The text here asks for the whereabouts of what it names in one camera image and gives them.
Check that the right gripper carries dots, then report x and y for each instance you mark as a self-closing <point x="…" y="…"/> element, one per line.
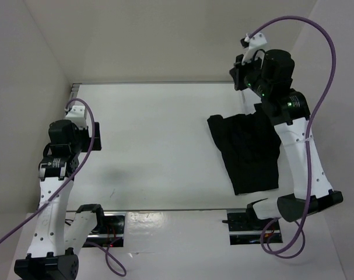
<point x="239" y="69"/>

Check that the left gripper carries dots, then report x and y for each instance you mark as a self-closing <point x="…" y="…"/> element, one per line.
<point x="97" y="146"/>

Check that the black pleated skirt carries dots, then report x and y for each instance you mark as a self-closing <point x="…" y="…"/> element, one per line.
<point x="250" y="150"/>

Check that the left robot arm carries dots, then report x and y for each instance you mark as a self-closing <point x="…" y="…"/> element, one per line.
<point x="54" y="249"/>

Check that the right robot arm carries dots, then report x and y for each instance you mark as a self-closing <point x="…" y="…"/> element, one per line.
<point x="270" y="78"/>

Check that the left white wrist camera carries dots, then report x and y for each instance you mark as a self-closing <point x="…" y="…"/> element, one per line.
<point x="78" y="115"/>

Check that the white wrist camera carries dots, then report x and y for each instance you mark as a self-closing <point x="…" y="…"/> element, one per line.
<point x="251" y="46"/>
<point x="78" y="115"/>

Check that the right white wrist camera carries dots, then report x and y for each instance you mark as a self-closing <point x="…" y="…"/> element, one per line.
<point x="251" y="46"/>

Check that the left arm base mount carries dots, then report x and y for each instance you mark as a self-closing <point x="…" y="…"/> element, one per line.
<point x="106" y="227"/>

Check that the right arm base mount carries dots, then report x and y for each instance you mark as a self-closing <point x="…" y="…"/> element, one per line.
<point x="244" y="232"/>

